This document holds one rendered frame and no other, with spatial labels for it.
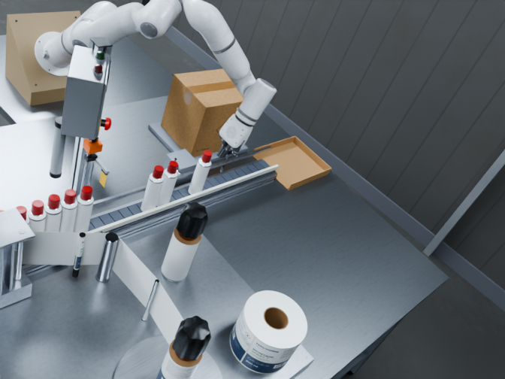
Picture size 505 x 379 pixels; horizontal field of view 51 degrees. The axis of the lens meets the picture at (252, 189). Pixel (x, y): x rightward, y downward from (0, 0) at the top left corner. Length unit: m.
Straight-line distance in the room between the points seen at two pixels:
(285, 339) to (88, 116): 0.84
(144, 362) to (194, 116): 1.05
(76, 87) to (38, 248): 0.49
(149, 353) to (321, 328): 0.64
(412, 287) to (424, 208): 1.67
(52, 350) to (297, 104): 3.07
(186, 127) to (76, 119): 0.83
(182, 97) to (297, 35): 2.00
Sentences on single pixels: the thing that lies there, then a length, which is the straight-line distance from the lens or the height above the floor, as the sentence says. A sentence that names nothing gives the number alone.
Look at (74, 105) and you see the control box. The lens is 1.50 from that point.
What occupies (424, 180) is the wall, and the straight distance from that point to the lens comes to 3.84.
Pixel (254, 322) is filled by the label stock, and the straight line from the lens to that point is 1.59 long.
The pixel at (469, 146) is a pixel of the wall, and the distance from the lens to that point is 3.66.
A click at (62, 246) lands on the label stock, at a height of 1.00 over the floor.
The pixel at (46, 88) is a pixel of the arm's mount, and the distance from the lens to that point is 2.43.
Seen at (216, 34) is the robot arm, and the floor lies 1.52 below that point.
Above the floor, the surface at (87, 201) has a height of 1.05.
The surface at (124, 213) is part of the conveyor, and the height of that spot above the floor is 0.88.
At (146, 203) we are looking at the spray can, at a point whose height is 0.93.
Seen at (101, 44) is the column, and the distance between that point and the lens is 1.57.
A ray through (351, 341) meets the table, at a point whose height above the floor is 0.83.
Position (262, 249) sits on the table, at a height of 0.83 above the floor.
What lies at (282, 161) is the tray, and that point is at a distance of 2.53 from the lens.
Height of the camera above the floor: 2.25
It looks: 38 degrees down
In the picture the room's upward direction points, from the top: 24 degrees clockwise
